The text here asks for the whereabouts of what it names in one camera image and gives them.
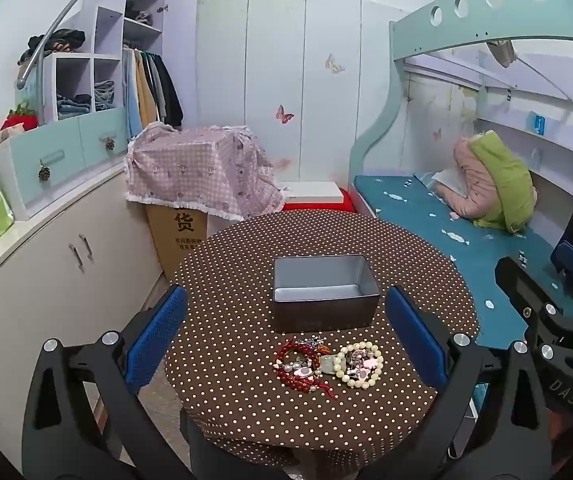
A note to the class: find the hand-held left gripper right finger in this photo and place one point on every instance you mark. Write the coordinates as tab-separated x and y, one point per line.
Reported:
416	340

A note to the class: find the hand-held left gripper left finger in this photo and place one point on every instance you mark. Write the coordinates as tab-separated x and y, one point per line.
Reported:
159	335

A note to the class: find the pink bow hair clip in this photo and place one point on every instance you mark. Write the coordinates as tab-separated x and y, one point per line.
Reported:
364	364

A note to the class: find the silver metal tin box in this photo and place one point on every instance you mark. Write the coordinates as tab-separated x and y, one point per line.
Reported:
324	310

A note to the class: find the pink oval hair clip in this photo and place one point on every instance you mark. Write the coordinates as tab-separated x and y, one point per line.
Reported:
303	371

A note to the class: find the brown polka dot tablecloth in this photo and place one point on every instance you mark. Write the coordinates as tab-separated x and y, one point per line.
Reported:
226	360

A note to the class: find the brown cardboard box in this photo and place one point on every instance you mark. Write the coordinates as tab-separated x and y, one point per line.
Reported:
176	240

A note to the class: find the pink jacket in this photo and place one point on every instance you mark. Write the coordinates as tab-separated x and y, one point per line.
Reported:
471	180

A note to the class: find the teal bed mattress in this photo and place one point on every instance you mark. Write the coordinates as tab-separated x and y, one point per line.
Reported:
416	220

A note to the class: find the white cabinet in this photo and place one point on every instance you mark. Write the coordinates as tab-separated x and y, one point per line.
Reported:
41	285

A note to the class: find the blue card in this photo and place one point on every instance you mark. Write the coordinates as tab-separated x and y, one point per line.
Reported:
539	124

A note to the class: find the small pink butterfly sticker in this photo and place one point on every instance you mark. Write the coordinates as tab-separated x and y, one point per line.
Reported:
437	134

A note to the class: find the pink checked cloth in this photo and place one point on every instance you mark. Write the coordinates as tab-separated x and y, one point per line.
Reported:
201	170

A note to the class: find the white flat box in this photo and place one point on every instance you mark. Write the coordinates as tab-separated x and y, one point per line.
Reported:
316	192

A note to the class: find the pine cone pendant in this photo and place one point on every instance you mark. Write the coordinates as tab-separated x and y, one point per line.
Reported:
110	144
44	172

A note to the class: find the teal drawer unit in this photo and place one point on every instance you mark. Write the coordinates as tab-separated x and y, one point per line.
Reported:
26	160

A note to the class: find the grey hanging cloth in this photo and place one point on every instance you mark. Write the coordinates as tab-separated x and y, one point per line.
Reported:
501	52

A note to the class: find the yellow hanging jacket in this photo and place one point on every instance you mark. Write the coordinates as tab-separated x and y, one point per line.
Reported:
146	95

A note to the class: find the light blue hanging shirt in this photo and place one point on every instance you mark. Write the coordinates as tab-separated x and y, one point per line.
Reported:
133	95

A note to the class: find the folded jeans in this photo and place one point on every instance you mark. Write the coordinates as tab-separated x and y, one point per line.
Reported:
74	107
105	95

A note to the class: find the black hanging coat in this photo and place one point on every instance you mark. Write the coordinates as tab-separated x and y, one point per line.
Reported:
169	90

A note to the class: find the red strawberry plush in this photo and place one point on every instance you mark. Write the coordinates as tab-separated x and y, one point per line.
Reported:
16	122

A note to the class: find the pale butterfly sticker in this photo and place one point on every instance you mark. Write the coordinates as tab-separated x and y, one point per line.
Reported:
334	64

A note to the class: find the black clothes pile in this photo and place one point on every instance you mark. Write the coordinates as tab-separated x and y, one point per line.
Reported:
64	37

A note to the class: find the white wardrobe shelf unit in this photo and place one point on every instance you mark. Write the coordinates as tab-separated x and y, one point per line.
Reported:
111	15

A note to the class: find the teal bunk bed frame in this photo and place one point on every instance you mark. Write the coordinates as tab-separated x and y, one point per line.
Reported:
416	30

